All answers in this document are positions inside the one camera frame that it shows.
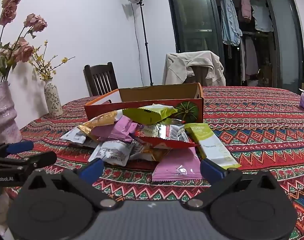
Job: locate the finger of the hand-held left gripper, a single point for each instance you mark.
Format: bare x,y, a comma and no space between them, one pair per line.
18,147
42,158

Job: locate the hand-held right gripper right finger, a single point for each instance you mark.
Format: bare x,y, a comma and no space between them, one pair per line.
211,171

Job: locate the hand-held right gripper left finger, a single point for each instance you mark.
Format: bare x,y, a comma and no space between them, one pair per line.
94,168

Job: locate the lime and white snack packet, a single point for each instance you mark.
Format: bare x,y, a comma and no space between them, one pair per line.
211,147

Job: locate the white and grey snack packet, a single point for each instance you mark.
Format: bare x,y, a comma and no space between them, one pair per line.
73,136

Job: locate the puffy pink snack packet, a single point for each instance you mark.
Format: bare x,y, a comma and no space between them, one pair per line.
117,130

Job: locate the orange cookie snack packet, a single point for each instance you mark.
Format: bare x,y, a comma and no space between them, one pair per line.
102,120

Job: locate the red and silver snack packet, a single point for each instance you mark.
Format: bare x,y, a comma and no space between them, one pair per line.
167,133

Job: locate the lime green snack packet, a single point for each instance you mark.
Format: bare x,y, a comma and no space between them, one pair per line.
149,113

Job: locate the orange cardboard box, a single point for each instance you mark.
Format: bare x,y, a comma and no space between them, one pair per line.
142,95

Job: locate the large pink vase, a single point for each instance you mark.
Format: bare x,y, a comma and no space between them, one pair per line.
4,115

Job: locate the small floral patterned vase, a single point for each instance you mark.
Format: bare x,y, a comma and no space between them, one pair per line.
53,100

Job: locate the yellow flower sprigs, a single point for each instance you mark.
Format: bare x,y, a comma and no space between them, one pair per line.
45,76

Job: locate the wooden chair under jacket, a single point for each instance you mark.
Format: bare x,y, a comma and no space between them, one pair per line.
200,76

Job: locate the pink artificial roses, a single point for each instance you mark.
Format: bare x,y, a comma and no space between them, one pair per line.
20,51

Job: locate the dark wooden chair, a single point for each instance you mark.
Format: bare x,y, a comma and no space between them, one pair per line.
102,70

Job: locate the beige jacket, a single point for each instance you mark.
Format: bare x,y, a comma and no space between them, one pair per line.
177,67

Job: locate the pale pink hanging garment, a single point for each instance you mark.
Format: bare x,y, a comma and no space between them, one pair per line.
251,55

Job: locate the black light stand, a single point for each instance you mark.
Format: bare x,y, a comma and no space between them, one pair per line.
145,42

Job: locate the light blue hanging shirt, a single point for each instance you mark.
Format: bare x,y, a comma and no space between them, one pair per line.
230,22

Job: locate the black framed sliding glass door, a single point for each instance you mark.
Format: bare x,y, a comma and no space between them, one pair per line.
191,17

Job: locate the white hanging garment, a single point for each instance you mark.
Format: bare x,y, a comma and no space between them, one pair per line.
263,20

